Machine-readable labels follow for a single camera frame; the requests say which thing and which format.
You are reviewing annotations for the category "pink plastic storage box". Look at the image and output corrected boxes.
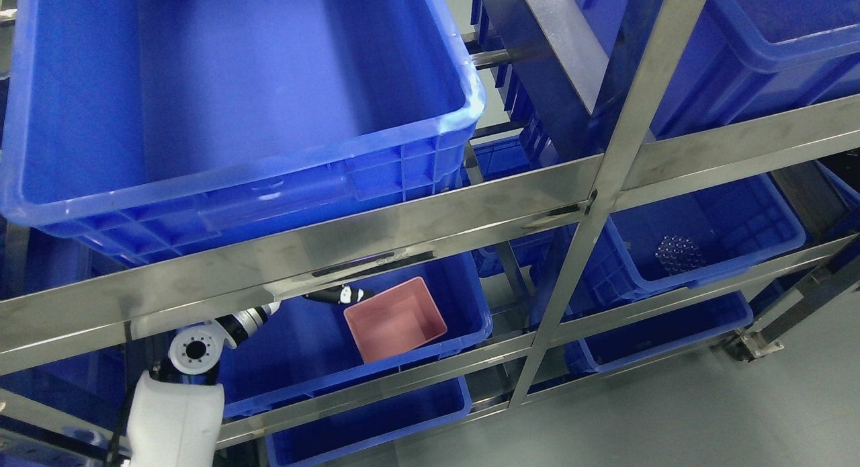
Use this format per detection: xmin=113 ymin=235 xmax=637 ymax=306
xmin=343 ymin=276 xmax=448 ymax=364

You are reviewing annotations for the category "blue bottom shelf bin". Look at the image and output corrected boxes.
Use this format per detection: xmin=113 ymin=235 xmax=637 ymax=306
xmin=266 ymin=376 xmax=472 ymax=466

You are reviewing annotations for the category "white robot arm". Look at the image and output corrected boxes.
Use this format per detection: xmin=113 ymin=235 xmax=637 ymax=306
xmin=105 ymin=302 xmax=280 ymax=466

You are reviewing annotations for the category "blue shelf bin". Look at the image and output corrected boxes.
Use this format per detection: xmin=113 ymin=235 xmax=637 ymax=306
xmin=266 ymin=376 xmax=472 ymax=466
xmin=218 ymin=253 xmax=492 ymax=418

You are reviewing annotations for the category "steel shelf rack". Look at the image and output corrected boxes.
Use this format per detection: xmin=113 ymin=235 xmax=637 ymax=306
xmin=2 ymin=0 xmax=858 ymax=465

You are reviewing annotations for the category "blue right middle bin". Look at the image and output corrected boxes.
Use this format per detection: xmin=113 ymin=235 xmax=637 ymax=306
xmin=562 ymin=173 xmax=807 ymax=321

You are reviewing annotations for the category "large blue top bin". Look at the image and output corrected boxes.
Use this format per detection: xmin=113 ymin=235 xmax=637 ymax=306
xmin=2 ymin=0 xmax=486 ymax=266

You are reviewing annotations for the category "blue upper right bin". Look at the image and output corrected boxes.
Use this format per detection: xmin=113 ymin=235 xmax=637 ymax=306
xmin=491 ymin=0 xmax=858 ymax=166

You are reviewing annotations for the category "blue lower right bin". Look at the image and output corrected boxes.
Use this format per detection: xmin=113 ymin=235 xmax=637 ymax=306
xmin=563 ymin=292 xmax=755 ymax=376

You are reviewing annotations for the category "blue middle shelf bin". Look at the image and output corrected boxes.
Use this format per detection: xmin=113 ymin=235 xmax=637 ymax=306
xmin=218 ymin=253 xmax=492 ymax=418

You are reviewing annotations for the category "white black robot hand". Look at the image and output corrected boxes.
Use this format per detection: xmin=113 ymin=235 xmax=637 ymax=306
xmin=301 ymin=284 xmax=375 ymax=306

